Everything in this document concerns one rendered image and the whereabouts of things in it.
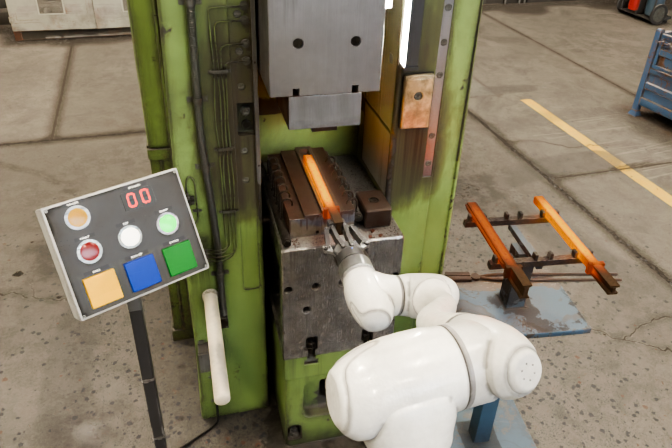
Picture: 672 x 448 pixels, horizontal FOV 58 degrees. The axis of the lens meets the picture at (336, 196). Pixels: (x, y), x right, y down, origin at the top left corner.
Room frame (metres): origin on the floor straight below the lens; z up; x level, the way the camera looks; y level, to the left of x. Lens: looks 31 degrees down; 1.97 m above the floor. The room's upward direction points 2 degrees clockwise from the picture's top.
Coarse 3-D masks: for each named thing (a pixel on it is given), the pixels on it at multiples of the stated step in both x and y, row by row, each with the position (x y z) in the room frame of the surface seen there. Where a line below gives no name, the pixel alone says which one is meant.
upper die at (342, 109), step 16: (304, 96) 1.49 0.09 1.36; (320, 96) 1.50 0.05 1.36; (336, 96) 1.51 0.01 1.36; (352, 96) 1.52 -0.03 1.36; (288, 112) 1.48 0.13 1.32; (304, 112) 1.49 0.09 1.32; (320, 112) 1.50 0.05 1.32; (336, 112) 1.51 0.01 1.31; (352, 112) 1.52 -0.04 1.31; (288, 128) 1.48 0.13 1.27; (304, 128) 1.49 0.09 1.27
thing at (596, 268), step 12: (540, 204) 1.65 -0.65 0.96; (552, 216) 1.58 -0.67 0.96; (564, 228) 1.51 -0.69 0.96; (564, 240) 1.48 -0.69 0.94; (576, 240) 1.45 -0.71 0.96; (588, 252) 1.40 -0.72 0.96; (588, 264) 1.34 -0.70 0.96; (600, 264) 1.34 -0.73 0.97; (600, 276) 1.29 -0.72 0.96; (612, 276) 1.28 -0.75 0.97; (612, 288) 1.25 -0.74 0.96
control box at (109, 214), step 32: (96, 192) 1.23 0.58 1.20; (128, 192) 1.27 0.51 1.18; (160, 192) 1.31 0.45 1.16; (64, 224) 1.15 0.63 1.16; (96, 224) 1.19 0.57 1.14; (128, 224) 1.23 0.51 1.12; (192, 224) 1.30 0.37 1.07; (64, 256) 1.11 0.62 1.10; (128, 256) 1.18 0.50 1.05; (160, 256) 1.22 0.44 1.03; (64, 288) 1.11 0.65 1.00; (128, 288) 1.14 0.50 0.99; (160, 288) 1.17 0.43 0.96
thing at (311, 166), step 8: (304, 160) 1.81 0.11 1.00; (312, 160) 1.79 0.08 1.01; (312, 168) 1.74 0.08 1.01; (312, 176) 1.69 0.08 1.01; (320, 176) 1.69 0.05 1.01; (320, 184) 1.64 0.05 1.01; (320, 192) 1.59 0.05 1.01; (328, 192) 1.59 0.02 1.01; (328, 200) 1.55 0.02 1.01; (328, 208) 1.49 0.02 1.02; (336, 208) 1.49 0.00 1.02; (336, 216) 1.45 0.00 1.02; (336, 224) 1.41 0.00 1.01
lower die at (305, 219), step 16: (272, 160) 1.84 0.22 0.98; (288, 160) 1.82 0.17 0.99; (320, 160) 1.83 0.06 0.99; (288, 176) 1.73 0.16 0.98; (304, 176) 1.72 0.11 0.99; (336, 176) 1.72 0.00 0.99; (304, 192) 1.62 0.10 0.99; (336, 192) 1.62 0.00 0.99; (288, 208) 1.54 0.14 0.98; (304, 208) 1.52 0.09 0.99; (320, 208) 1.52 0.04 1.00; (352, 208) 1.53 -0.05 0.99; (288, 224) 1.49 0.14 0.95; (304, 224) 1.49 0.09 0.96; (320, 224) 1.50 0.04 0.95
